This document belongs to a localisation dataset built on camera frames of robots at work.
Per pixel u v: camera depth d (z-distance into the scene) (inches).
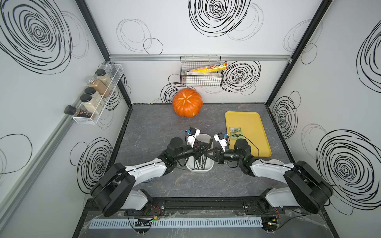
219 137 28.2
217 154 28.3
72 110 23.6
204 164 34.7
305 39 32.8
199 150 26.8
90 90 26.3
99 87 28.4
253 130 40.5
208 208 29.5
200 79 34.1
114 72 37.7
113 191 16.6
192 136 26.6
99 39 32.5
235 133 40.2
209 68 34.3
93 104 25.8
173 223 37.9
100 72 29.7
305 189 16.8
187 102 41.0
